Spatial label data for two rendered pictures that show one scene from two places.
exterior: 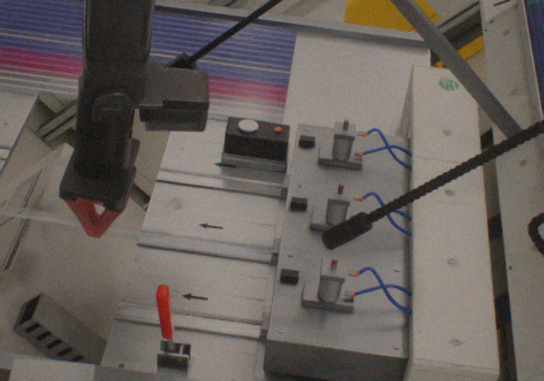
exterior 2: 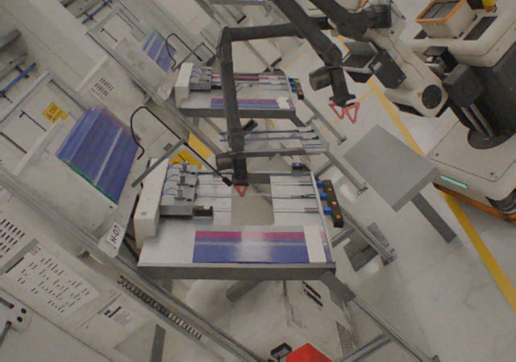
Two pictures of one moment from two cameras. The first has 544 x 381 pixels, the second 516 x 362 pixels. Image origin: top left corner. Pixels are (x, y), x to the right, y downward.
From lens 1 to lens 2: 2.71 m
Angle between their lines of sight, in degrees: 110
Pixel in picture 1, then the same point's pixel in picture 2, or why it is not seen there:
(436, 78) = (147, 214)
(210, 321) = (210, 183)
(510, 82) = (127, 200)
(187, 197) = (221, 205)
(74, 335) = not seen: hidden behind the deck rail
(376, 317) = (174, 169)
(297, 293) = (191, 171)
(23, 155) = not seen: outside the picture
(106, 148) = not seen: hidden behind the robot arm
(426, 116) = (153, 203)
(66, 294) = (264, 290)
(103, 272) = (257, 309)
